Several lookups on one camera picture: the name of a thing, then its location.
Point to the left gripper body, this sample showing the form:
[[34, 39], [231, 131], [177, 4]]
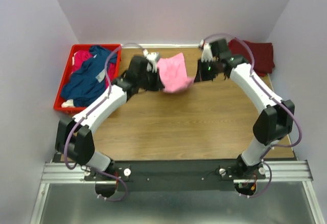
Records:
[[149, 82]]

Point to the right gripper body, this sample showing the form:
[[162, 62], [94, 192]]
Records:
[[207, 70]]

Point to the pink t-shirt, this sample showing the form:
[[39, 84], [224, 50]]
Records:
[[173, 75]]

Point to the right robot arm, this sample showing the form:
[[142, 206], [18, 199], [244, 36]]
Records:
[[275, 119]]

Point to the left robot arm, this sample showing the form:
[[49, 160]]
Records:
[[75, 134]]

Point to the folded dark red t-shirt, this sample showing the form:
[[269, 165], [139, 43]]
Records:
[[262, 52]]

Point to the navy blue t-shirt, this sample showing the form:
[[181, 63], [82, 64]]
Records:
[[88, 83]]

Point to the magenta t-shirt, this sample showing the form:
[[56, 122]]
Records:
[[81, 56]]

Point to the red plastic bin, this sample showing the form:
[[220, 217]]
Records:
[[59, 100]]

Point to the white garment piece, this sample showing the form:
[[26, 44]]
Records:
[[68, 104]]

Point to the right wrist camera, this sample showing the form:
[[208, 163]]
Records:
[[206, 55]]

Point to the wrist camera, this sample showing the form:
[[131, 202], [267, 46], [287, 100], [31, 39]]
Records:
[[206, 55], [152, 58]]

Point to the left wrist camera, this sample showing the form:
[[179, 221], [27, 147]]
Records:
[[152, 58]]

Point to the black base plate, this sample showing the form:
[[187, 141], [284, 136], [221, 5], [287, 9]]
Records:
[[182, 175]]

